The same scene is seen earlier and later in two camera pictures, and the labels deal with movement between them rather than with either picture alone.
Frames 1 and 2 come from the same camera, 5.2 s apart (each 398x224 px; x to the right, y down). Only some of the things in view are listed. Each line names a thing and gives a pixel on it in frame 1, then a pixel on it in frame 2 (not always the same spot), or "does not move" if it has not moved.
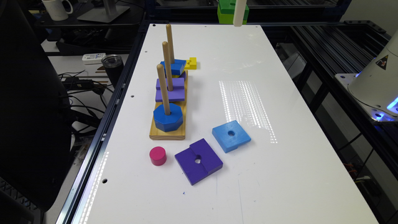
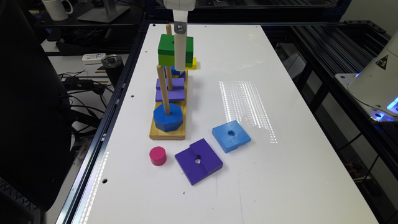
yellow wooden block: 191,64 does not move
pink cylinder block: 158,155 does not move
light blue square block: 231,135 does not move
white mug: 56,10 does not move
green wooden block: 226,10 -> 166,50
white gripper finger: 239,13 -> 180,10
